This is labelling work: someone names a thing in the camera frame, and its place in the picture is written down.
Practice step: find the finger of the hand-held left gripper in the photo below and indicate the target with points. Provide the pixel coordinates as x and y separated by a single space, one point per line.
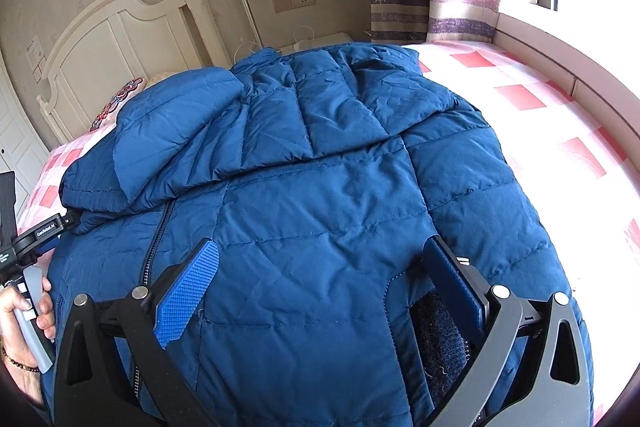
71 219

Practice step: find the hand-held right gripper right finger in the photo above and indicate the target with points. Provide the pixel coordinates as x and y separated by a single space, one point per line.
452 282

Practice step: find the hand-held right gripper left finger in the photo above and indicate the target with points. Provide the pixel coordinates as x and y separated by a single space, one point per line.
190 292

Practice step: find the blue down jacket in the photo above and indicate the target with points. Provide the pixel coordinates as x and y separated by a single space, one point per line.
310 187

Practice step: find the person's left forearm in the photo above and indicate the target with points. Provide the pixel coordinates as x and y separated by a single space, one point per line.
20 384

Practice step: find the person's left hand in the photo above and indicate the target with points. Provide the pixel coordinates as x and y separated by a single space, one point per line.
12 332

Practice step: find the white wardrobe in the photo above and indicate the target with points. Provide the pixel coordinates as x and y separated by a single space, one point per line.
20 142

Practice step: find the printed pillow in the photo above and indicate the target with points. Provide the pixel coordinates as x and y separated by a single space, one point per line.
120 99

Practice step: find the pink checkered bed sheet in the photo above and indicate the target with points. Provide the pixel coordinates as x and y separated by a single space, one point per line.
550 147

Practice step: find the white wooden headboard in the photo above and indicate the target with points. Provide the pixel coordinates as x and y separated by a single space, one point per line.
125 37

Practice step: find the white window sill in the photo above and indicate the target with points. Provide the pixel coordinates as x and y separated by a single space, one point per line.
565 52

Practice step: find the white nightstand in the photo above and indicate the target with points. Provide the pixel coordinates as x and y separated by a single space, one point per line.
332 41

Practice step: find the metal pole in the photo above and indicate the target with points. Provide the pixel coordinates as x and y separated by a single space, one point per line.
245 7

